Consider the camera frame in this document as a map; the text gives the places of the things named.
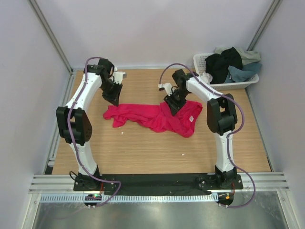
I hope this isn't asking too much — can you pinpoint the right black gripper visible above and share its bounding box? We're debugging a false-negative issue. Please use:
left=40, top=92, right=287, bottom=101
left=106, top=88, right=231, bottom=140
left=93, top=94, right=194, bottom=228
left=163, top=89, right=189, bottom=116

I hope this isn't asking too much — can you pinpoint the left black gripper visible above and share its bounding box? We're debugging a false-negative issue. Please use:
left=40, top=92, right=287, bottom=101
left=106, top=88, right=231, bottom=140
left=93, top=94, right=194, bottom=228
left=100, top=80, right=122, bottom=106

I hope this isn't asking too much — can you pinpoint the pink red t shirt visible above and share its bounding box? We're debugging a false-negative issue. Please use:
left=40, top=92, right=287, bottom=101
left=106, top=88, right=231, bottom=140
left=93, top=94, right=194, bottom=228
left=103, top=101, right=203, bottom=138

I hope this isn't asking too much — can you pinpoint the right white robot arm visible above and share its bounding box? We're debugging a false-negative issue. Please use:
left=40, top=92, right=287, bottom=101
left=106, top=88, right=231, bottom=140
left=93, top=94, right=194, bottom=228
left=158, top=69, right=237, bottom=189

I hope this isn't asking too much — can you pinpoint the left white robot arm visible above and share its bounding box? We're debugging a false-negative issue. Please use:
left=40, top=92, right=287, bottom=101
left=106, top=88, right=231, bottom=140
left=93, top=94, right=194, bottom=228
left=56, top=57, right=127, bottom=191

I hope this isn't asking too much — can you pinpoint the white plastic laundry basket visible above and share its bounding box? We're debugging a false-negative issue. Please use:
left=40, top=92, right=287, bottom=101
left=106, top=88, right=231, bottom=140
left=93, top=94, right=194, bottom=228
left=193, top=53, right=259, bottom=91

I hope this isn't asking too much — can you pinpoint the black t shirt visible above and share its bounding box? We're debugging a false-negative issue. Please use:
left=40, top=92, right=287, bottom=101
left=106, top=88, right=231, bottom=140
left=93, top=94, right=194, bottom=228
left=205, top=47, right=243, bottom=84

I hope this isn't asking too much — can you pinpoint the blue t shirt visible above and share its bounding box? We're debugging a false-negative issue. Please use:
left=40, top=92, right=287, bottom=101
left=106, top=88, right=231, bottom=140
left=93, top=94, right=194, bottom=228
left=224, top=62, right=262, bottom=83

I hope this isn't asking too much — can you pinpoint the grey green t shirt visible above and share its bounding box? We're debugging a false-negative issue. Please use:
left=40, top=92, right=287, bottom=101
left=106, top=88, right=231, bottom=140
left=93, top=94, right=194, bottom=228
left=214, top=47, right=261, bottom=65

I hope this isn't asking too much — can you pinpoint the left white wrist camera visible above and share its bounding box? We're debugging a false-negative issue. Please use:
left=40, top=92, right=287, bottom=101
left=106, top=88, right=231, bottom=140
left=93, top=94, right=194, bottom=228
left=112, top=67, right=127, bottom=84

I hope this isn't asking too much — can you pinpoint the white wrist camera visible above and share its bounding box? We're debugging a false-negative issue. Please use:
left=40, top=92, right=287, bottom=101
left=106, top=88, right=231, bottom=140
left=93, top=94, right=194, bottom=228
left=112, top=67, right=127, bottom=84
left=158, top=83, right=173, bottom=96

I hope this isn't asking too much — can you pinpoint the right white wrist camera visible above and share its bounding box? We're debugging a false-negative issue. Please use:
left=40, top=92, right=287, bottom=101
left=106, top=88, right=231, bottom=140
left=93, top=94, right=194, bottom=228
left=158, top=83, right=173, bottom=96

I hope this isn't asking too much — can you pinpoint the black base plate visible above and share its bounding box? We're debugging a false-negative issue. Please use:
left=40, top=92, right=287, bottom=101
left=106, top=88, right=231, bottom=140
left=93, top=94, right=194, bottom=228
left=70, top=172, right=244, bottom=205

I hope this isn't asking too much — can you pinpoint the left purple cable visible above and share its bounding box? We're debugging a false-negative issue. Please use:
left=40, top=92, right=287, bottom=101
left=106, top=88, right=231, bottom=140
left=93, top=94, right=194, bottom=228
left=67, top=56, right=122, bottom=208

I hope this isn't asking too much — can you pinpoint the aluminium rail frame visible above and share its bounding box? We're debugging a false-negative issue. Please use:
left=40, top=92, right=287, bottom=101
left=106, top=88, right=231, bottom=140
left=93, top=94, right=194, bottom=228
left=30, top=172, right=289, bottom=196

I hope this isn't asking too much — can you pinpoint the white slotted cable duct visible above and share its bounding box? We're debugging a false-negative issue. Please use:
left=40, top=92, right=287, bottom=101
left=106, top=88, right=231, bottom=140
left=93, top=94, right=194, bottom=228
left=40, top=193, right=218, bottom=203

